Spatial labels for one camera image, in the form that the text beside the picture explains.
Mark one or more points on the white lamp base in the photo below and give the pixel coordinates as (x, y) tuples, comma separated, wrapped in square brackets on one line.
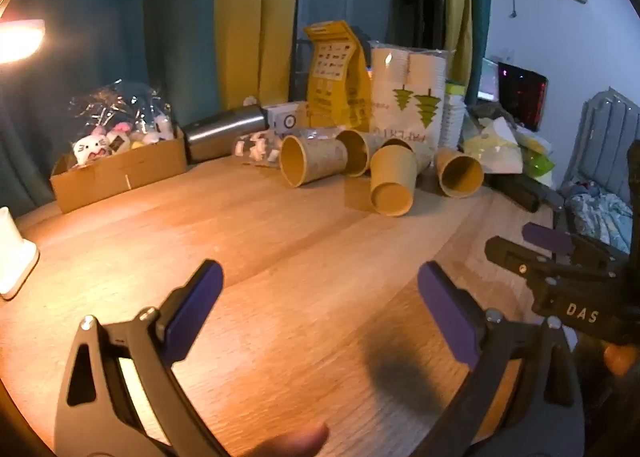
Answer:
[(12, 252)]

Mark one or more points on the steel thermos bottle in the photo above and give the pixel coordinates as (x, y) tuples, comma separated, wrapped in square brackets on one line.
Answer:
[(220, 132)]

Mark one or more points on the teal curtain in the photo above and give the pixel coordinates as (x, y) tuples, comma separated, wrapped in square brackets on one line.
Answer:
[(115, 22)]

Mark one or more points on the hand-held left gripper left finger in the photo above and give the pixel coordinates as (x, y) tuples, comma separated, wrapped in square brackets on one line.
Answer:
[(196, 304)]

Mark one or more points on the glowing desk lamp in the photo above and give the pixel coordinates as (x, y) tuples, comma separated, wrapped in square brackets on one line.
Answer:
[(17, 39)]

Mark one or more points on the stack of white lids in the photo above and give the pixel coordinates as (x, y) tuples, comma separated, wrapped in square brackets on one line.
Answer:
[(454, 112)]

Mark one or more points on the pack of paper cups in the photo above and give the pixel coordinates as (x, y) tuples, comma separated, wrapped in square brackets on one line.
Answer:
[(407, 97)]

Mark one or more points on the black tool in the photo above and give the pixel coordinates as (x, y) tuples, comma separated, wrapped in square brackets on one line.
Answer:
[(525, 192)]

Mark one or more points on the bag of plush toys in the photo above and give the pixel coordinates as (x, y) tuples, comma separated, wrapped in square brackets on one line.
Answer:
[(117, 124)]

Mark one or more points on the clear wrapped small packets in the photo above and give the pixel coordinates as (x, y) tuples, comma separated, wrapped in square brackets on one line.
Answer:
[(257, 144)]

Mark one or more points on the cardboard box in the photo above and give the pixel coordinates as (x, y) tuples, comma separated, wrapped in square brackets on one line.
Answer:
[(117, 172)]

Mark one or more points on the small white box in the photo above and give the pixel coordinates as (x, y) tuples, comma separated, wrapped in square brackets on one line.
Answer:
[(286, 116)]

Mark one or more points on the brown paper cup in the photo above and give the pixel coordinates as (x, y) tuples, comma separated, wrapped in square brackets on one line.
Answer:
[(310, 159), (457, 172), (392, 179), (357, 152)]

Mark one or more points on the computer monitor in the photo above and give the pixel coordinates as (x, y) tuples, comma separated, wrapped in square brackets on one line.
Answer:
[(522, 94)]

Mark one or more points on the yellow paper bag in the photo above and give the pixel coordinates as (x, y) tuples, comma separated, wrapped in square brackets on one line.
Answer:
[(335, 77)]

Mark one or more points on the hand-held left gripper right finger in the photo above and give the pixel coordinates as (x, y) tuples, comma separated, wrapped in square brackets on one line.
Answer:
[(449, 309)]

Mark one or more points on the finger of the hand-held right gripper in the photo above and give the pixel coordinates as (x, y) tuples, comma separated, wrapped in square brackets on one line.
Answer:
[(547, 239), (515, 257)]

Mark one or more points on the yellow green plastic bag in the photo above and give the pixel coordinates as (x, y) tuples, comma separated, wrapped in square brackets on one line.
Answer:
[(537, 157)]

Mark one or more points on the grey padded headboard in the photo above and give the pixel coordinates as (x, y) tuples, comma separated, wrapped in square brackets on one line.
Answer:
[(607, 137)]

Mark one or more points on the person's left hand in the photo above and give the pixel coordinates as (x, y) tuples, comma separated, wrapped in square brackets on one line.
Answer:
[(290, 442)]

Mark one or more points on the yellow curtain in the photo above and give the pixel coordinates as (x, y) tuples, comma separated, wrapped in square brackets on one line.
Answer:
[(257, 17), (457, 2)]

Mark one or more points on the blue printed blanket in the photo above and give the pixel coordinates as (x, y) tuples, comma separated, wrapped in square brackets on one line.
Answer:
[(600, 214)]

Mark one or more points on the person's right hand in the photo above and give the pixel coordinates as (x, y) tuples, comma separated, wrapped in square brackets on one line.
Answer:
[(620, 359)]

